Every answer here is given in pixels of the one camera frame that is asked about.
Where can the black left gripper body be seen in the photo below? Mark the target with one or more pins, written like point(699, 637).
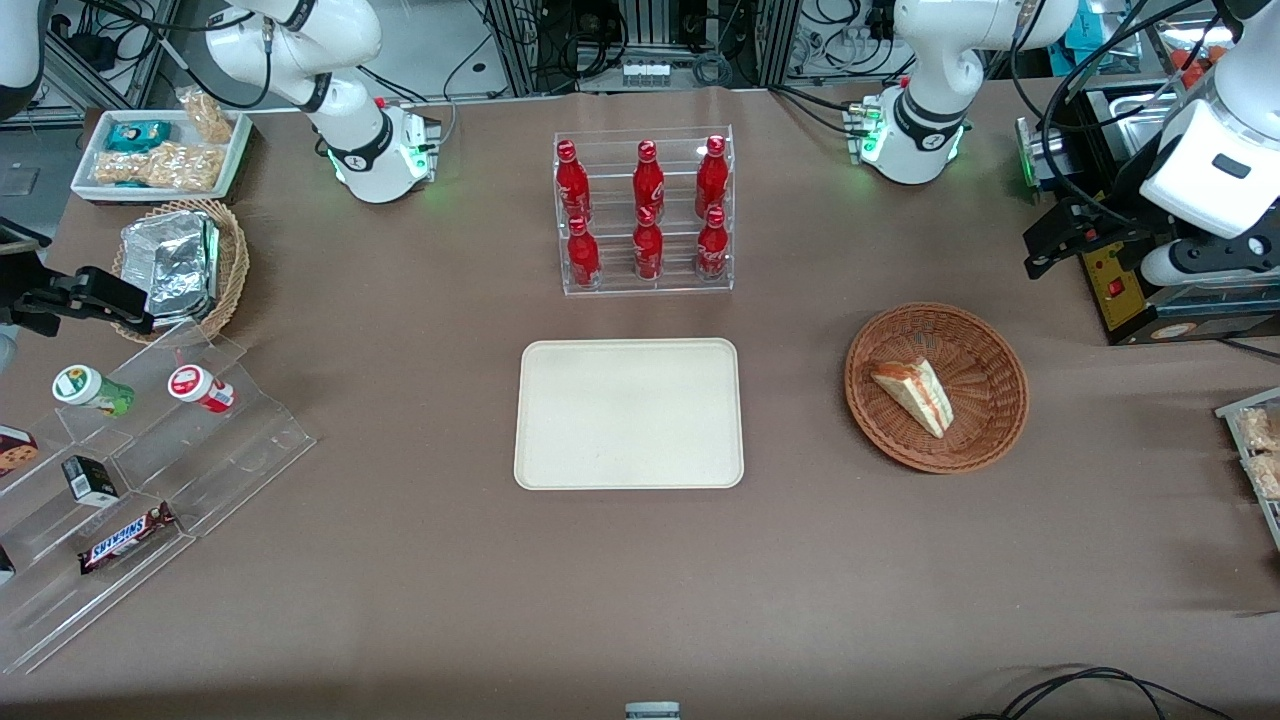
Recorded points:
point(1122, 215)

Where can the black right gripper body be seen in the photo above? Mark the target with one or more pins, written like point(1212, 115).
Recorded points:
point(30, 297)

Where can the triangular sandwich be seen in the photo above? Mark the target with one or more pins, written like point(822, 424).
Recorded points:
point(920, 395)

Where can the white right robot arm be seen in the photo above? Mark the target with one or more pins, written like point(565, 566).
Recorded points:
point(300, 40)

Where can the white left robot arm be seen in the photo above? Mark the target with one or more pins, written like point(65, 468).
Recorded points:
point(935, 90)

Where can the white rectangular snack tray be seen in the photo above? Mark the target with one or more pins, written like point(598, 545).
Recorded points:
point(85, 185)

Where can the round brown wicker basket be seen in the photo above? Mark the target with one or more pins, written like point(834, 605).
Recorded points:
point(985, 350)

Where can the light tan wicker basket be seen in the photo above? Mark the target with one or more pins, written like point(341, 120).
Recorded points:
point(232, 260)

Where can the pale snack tray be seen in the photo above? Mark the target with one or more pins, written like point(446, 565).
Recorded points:
point(1235, 410)

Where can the cream plastic serving tray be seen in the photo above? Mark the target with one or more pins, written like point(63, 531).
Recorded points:
point(630, 415)

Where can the black food warmer appliance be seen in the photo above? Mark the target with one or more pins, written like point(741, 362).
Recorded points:
point(1125, 300)

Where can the green white-lidded cup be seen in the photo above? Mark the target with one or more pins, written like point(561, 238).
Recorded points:
point(85, 388)

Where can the steel warmer pan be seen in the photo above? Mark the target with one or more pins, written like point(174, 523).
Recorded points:
point(1140, 105)

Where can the red white-lidded cup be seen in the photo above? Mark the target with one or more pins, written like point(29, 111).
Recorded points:
point(195, 385)

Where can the maroon cookie box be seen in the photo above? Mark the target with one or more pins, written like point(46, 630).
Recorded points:
point(15, 452)

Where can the clear peanut snack bag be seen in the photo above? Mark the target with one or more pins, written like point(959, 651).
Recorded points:
point(208, 115)
point(160, 167)

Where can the teal snack packet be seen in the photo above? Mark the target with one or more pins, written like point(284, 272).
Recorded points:
point(138, 135)

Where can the small black carton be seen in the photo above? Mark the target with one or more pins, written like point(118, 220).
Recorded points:
point(90, 480)

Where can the red orange food item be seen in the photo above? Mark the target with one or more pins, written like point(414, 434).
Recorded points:
point(1195, 60)

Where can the teal box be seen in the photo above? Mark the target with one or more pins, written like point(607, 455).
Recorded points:
point(1090, 35)

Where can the clear acrylic stepped display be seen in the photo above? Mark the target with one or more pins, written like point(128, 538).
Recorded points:
point(230, 450)

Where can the clear wrapped snack bag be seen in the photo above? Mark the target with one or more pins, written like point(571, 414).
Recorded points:
point(1265, 476)
point(1260, 428)

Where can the Snickers chocolate bar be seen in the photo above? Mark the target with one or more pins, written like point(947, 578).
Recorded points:
point(125, 540)

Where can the red cola bottle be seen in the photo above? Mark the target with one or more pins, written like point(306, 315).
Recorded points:
point(712, 248)
point(583, 258)
point(648, 250)
point(648, 185)
point(712, 180)
point(573, 185)

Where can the white power strip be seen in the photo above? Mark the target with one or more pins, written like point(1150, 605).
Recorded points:
point(646, 74)

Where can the clear acrylic bottle rack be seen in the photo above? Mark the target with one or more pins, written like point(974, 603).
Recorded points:
point(610, 200)

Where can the small grey device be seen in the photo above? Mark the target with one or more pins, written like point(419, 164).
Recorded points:
point(652, 712)

